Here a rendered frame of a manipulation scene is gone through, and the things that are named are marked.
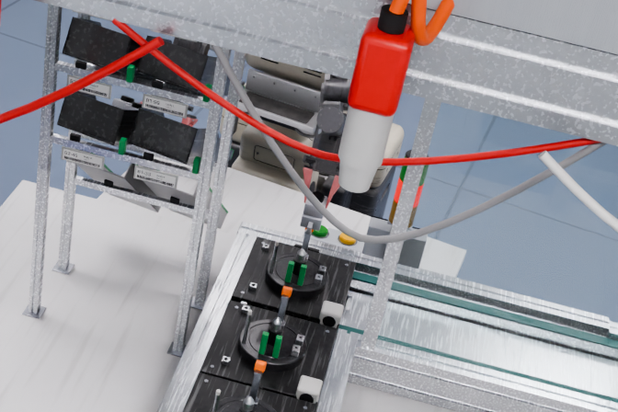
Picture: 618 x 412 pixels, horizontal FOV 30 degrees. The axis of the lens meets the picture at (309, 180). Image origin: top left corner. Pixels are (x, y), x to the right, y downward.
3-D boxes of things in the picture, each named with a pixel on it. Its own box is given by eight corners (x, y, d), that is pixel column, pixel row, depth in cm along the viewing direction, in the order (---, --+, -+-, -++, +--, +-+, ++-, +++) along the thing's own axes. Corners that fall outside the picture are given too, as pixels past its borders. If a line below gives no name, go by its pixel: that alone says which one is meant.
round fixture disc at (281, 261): (272, 253, 265) (274, 246, 264) (331, 268, 264) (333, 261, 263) (258, 288, 253) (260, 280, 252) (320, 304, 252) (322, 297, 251)
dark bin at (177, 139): (177, 141, 257) (188, 109, 256) (231, 160, 254) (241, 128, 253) (128, 143, 230) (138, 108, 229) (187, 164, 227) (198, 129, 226)
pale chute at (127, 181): (108, 194, 270) (116, 177, 271) (158, 212, 267) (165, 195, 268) (70, 158, 243) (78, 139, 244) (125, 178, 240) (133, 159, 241)
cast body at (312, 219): (304, 209, 255) (310, 184, 251) (324, 213, 255) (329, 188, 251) (297, 232, 249) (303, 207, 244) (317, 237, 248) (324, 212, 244)
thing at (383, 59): (349, 125, 118) (394, -77, 107) (424, 144, 118) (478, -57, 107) (326, 191, 107) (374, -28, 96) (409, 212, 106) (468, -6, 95)
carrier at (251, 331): (228, 306, 249) (236, 260, 242) (336, 335, 247) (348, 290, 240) (198, 378, 228) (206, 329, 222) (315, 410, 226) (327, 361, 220)
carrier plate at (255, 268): (255, 243, 270) (257, 235, 269) (354, 268, 269) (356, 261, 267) (230, 303, 250) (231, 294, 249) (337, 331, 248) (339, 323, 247)
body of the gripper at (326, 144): (348, 175, 246) (356, 141, 247) (302, 162, 247) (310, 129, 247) (347, 177, 253) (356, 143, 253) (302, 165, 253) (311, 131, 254)
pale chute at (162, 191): (169, 210, 269) (177, 192, 270) (221, 229, 266) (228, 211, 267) (138, 176, 242) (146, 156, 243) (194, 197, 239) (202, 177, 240)
